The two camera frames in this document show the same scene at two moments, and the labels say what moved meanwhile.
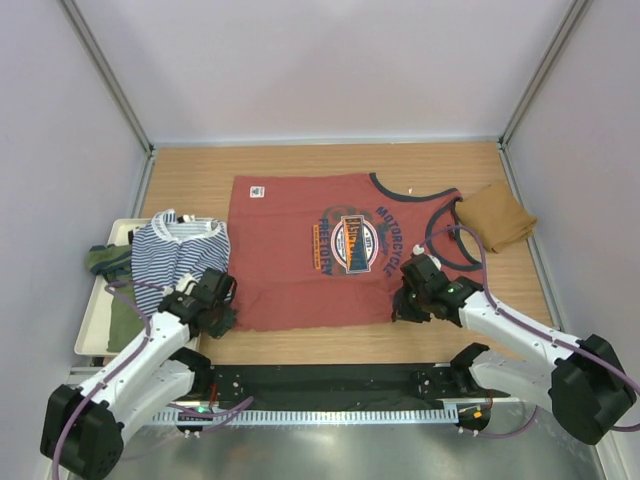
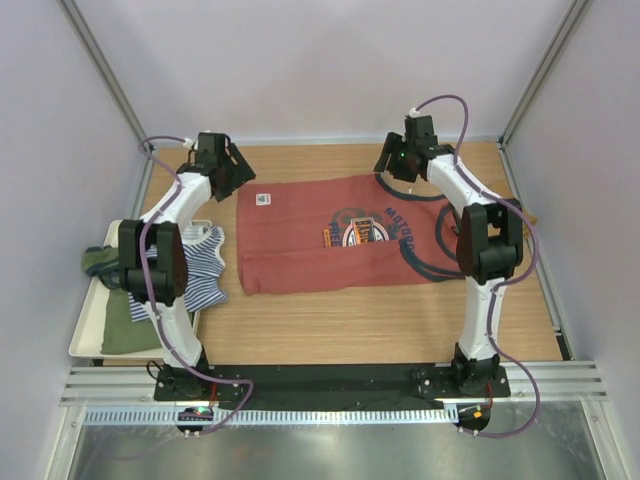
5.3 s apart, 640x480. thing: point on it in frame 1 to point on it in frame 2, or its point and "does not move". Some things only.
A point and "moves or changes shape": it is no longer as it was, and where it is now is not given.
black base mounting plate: (337, 385) does not move
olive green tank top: (113, 263) does not move
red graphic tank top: (320, 250) moves or changes shape
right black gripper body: (423, 293) to (401, 168)
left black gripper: (227, 321) to (241, 173)
